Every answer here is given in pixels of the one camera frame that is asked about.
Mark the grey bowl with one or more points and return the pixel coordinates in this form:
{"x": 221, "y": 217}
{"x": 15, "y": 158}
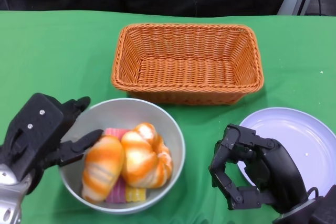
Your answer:
{"x": 126, "y": 113}

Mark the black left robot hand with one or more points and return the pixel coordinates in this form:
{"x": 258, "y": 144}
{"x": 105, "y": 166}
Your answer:
{"x": 78, "y": 145}

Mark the pink striped cake slice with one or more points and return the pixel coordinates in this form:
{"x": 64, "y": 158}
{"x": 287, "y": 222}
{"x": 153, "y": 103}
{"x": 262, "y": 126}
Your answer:
{"x": 116, "y": 192}

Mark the lavender plate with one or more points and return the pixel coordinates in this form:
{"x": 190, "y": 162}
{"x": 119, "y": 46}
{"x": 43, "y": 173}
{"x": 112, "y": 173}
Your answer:
{"x": 288, "y": 129}

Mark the orange wicker basket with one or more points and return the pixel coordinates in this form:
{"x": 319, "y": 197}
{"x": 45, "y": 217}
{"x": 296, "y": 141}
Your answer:
{"x": 183, "y": 77}

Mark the green tablecloth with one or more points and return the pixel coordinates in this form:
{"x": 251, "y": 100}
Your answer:
{"x": 65, "y": 51}

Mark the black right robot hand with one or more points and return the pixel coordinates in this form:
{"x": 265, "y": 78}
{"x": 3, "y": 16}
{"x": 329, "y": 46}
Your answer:
{"x": 281, "y": 171}

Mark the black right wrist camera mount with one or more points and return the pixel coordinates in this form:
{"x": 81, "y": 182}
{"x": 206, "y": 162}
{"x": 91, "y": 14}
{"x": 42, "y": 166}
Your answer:
{"x": 328, "y": 205}

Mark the salmon pink cake slice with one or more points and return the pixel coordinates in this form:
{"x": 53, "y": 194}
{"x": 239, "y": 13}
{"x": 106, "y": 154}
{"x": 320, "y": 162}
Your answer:
{"x": 115, "y": 132}

